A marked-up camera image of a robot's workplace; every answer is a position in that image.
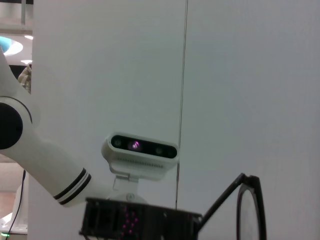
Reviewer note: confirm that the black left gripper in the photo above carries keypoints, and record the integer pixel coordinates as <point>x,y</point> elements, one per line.
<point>155,225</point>

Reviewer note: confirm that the black framed glasses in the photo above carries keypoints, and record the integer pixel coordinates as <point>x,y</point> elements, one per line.
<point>260,207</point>

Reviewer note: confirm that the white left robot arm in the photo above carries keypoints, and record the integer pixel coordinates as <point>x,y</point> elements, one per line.
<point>45,155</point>

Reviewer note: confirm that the white background device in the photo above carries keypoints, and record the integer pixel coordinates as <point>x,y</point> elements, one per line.
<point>22,207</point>

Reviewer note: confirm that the person in plaid shirt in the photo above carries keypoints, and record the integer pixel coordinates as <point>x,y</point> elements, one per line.
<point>25,77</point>

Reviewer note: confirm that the small ceiling light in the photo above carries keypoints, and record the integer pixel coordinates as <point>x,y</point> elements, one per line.
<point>26,61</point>
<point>28,37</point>

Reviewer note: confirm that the large round ceiling lamp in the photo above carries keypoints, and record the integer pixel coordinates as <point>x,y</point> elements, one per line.
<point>10,46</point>

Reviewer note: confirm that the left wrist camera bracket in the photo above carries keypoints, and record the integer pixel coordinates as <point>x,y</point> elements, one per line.
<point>127,185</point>

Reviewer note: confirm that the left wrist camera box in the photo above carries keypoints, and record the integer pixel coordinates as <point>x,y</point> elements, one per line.
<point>140,160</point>

